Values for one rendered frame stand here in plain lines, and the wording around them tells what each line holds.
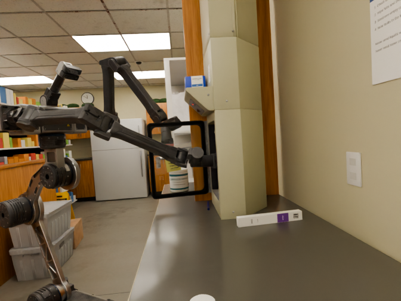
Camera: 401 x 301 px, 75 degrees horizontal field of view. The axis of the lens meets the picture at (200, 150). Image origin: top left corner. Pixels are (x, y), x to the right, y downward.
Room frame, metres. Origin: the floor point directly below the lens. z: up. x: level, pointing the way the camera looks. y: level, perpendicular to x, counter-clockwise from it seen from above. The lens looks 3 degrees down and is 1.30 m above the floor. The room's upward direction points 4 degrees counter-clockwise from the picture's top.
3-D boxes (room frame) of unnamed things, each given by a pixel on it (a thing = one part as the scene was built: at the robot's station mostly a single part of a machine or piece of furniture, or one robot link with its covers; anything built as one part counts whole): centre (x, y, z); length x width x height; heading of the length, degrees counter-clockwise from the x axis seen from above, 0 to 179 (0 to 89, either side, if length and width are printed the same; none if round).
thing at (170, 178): (1.40, 0.12, 1.19); 0.30 x 0.01 x 0.40; 100
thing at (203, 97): (1.27, 0.00, 1.46); 0.32 x 0.12 x 0.10; 4
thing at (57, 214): (2.80, 1.74, 0.49); 0.60 x 0.42 x 0.33; 4
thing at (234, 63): (1.28, -0.18, 1.33); 0.32 x 0.25 x 0.77; 4
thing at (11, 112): (1.26, 0.87, 1.45); 0.09 x 0.08 x 0.12; 153
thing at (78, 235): (3.41, 1.83, 0.14); 0.41 x 0.32 x 0.28; 11
